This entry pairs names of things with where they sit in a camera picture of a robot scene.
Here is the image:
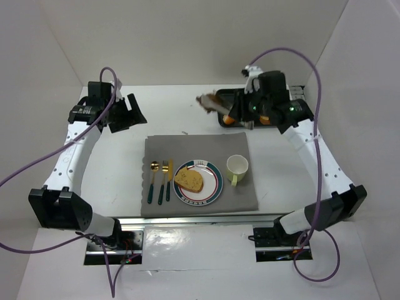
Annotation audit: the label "black baking tray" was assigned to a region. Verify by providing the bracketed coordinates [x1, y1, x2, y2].
[216, 89, 274, 129]

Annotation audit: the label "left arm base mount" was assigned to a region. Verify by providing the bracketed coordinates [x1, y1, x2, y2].
[84, 228, 144, 266]

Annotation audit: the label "dark brown bread piece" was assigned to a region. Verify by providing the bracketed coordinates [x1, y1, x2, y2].
[196, 93, 224, 114]

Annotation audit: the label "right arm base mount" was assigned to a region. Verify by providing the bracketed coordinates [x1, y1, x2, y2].
[247, 227, 313, 263]

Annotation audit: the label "large bread slice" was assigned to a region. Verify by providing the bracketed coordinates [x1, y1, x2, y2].
[174, 166, 203, 193]

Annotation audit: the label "gold knife green handle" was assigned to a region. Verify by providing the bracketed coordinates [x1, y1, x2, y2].
[166, 159, 173, 202]

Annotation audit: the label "gold spoon green handle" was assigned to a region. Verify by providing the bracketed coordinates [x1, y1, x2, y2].
[147, 161, 159, 204]

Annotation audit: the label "gold fork green handle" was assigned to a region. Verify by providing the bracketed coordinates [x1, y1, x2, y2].
[157, 160, 169, 205]

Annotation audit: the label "small round bun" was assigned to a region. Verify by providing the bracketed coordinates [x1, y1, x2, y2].
[222, 115, 236, 126]

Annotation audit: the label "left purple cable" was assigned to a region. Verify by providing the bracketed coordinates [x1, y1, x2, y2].
[0, 66, 132, 298]

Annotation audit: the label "grey cloth placemat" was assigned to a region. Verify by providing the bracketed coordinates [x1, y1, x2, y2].
[141, 132, 259, 218]

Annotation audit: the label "aluminium front rail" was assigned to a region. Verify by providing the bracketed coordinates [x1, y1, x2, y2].
[119, 214, 281, 227]

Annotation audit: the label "light green mug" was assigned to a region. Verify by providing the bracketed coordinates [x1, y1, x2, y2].
[226, 154, 249, 186]

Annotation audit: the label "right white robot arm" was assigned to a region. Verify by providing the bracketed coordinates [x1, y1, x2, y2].
[229, 66, 367, 235]

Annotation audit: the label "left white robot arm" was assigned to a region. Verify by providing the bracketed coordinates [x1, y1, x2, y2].
[28, 81, 147, 246]

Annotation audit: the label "bread slice front right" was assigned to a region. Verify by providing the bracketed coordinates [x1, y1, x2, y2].
[259, 116, 271, 126]

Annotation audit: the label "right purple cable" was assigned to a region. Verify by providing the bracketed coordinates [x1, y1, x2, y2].
[246, 47, 341, 282]

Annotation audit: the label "white plate green red rim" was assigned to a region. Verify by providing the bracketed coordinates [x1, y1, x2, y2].
[173, 159, 223, 206]

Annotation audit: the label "metal tongs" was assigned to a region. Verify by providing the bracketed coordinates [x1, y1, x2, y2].
[196, 93, 254, 131]

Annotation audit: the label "purple cable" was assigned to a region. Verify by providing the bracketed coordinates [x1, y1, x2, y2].
[0, 66, 132, 298]
[246, 47, 341, 282]

